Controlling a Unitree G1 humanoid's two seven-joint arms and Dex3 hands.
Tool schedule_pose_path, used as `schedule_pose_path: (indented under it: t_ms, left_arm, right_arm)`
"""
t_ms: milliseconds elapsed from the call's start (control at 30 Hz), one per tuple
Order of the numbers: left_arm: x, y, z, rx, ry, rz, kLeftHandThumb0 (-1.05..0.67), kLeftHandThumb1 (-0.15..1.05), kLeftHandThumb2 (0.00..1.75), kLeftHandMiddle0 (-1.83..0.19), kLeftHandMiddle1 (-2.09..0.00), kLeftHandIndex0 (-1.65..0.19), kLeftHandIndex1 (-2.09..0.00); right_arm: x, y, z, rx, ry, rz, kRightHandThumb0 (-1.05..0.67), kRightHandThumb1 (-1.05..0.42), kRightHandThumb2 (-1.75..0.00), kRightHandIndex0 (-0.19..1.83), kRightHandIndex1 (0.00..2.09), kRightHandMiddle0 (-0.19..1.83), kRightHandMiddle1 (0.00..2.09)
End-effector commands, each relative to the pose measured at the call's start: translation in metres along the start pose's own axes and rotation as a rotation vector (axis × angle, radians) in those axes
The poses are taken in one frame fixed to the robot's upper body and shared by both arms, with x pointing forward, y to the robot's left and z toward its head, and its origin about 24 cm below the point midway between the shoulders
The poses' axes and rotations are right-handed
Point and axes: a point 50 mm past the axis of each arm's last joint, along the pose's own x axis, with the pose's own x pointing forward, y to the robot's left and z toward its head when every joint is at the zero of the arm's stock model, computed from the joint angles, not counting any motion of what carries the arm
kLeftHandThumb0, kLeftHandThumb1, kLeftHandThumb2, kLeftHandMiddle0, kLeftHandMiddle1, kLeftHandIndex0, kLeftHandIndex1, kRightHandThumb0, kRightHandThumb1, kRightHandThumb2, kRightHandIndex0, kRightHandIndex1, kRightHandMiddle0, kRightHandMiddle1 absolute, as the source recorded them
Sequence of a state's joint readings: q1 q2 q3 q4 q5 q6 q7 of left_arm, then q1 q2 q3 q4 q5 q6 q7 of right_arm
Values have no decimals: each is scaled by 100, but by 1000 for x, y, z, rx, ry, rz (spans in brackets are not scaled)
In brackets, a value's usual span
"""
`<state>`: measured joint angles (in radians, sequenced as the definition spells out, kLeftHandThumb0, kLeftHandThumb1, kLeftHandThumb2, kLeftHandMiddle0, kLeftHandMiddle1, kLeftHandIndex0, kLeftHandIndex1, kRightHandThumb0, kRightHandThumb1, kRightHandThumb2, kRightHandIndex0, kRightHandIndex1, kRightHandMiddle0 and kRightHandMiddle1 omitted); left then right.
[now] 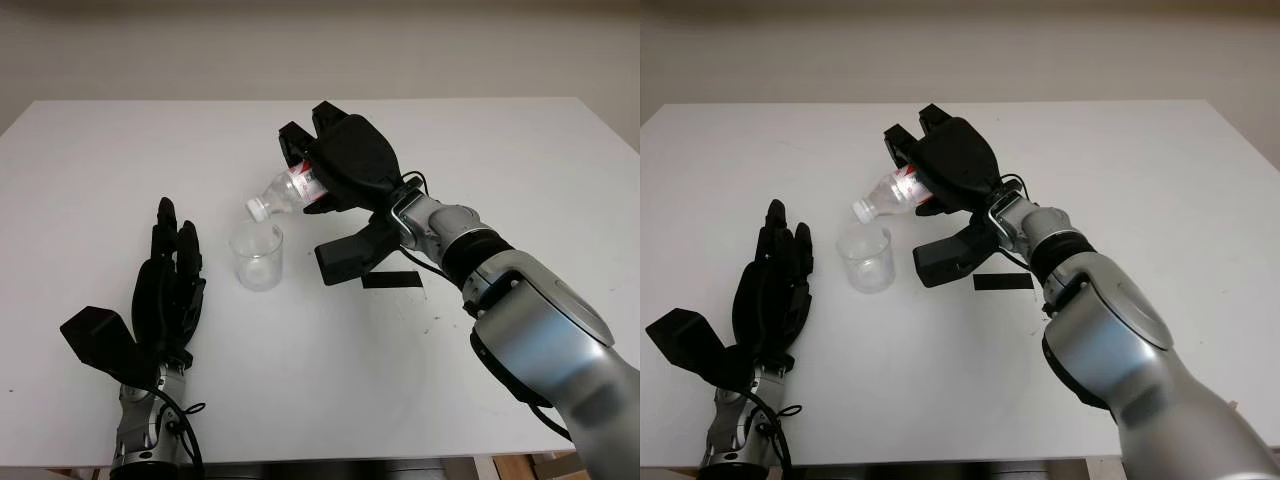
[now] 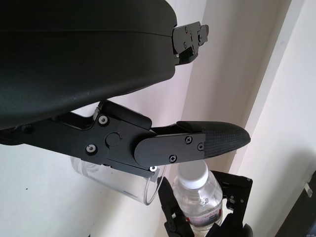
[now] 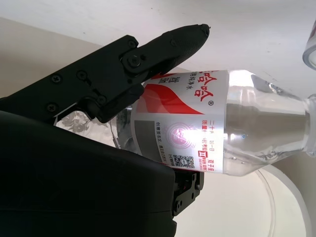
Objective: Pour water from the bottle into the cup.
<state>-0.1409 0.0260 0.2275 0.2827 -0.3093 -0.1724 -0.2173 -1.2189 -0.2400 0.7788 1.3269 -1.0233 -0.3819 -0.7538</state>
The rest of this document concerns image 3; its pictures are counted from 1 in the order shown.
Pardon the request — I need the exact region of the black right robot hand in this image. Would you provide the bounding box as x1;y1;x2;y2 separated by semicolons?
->
0;23;212;237

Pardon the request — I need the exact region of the clear water bottle red label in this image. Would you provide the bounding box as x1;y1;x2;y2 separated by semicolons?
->
53;69;316;177

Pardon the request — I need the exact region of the clear plastic cup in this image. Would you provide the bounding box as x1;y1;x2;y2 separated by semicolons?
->
302;19;316;70

